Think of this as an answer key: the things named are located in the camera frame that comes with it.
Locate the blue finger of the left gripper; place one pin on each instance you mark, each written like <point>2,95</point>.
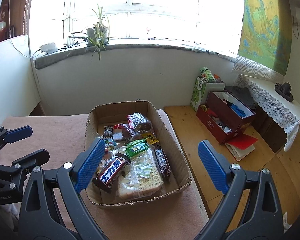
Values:
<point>17,134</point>
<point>30,161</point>

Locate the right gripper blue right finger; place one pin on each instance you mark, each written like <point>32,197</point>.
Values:
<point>216,165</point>

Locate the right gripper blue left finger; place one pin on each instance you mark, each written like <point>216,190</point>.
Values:
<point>86,164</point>

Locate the chinese Snickers bar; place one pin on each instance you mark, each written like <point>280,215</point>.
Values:
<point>109,173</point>

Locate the red clear bag brown pastry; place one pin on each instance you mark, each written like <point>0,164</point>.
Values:
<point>129,134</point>

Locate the green small snack packet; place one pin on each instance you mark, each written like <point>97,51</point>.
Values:
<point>135,147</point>

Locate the blue Snickers bar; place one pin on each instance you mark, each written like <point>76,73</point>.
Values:
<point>162,161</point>

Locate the packaged sliced bread loaf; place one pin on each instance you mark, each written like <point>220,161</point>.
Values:
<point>139,180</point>

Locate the yellow candy packet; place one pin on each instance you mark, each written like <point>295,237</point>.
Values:
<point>150,138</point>

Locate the dark brown snack packet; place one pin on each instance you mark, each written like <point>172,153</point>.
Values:
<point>108,132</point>

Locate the red booklet on floor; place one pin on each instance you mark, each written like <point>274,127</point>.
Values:
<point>241,145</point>

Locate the dark red shoe box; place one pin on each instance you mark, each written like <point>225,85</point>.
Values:
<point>224,115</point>

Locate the brown cardboard box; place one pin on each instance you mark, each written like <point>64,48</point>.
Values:
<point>116,113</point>

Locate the green paper bag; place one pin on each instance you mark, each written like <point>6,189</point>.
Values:
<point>205,83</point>

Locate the white power adapter box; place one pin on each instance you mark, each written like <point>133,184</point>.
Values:
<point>48,48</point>

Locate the white lace tablecloth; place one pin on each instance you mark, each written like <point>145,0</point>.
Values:
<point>286,114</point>

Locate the dark teapot ornament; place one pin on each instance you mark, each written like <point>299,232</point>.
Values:
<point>284,90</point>

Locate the potted spider plant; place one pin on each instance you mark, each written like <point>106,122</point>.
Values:
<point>99,34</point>

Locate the landscape painting scroll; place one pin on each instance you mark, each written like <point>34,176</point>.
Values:
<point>266,37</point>

